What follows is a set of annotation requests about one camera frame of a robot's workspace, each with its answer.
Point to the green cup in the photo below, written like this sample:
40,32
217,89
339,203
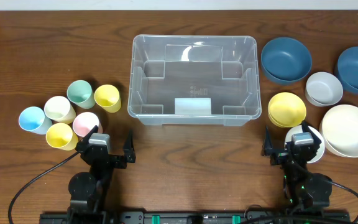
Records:
81,93

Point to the yellow cup upper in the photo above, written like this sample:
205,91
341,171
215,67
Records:
108,97

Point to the small white bowl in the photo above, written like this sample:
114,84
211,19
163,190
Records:
298,129

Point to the clear plastic storage container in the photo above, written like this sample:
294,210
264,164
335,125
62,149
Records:
194,79

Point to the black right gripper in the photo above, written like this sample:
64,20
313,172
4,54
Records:
286,155

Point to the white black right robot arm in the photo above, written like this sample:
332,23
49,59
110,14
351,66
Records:
304,189

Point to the yellow cup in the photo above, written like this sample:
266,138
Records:
108,97
61,136

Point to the blue cup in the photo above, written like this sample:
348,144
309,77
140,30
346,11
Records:
34,120

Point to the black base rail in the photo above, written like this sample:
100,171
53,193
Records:
158,218

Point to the pink cup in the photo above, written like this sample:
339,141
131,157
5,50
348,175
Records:
85,122

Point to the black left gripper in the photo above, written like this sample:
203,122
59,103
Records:
110,158

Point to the large cream bowl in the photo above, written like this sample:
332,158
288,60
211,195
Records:
339,128

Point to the cream cup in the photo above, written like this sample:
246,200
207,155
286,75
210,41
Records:
59,109

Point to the small grey bowl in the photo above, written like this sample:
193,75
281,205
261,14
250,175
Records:
323,89

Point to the yellow cup lower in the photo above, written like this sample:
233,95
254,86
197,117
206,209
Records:
61,136

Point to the dark blue bowl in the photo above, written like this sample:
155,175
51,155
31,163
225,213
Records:
357,70
285,60

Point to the small yellow bowl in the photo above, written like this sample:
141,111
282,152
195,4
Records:
286,110

